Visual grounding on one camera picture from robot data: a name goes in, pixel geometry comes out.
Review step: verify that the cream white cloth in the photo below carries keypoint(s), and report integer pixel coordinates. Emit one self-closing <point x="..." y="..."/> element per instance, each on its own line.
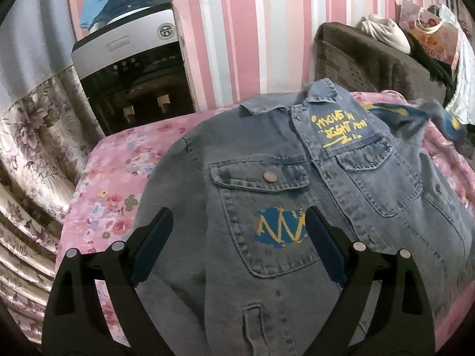
<point x="382" y="29"/>

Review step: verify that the floral printed bag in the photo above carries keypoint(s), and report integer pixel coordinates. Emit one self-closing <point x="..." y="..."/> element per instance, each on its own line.
<point x="426" y="33"/>

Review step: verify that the light blue cloth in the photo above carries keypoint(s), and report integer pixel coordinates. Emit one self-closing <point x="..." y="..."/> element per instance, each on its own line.
<point x="111" y="0"/>

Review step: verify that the blue denim jacket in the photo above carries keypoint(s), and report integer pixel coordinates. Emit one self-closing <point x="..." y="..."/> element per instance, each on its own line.
<point x="241" y="148"/>

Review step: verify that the black cloth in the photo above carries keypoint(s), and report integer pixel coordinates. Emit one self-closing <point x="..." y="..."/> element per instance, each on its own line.
<point x="430" y="59"/>

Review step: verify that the black silver water dispenser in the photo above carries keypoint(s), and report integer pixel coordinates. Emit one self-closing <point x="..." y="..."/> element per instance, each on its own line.
<point x="111" y="66"/>

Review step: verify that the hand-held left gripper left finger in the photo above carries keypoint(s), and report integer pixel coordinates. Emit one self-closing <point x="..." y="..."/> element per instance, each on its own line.
<point x="147" y="258"/>

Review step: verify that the pink floral bed sheet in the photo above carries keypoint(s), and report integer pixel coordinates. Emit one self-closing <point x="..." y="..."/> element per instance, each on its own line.
<point x="122" y="163"/>

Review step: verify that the white lace cloth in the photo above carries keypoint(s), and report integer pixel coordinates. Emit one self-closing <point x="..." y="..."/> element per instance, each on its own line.
<point x="464" y="89"/>

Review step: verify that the floral curtain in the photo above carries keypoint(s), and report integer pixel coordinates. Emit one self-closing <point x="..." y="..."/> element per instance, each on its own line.
<point x="37" y="137"/>

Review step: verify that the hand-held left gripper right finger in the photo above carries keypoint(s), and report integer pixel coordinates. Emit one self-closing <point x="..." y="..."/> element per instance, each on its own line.
<point x="327" y="245"/>

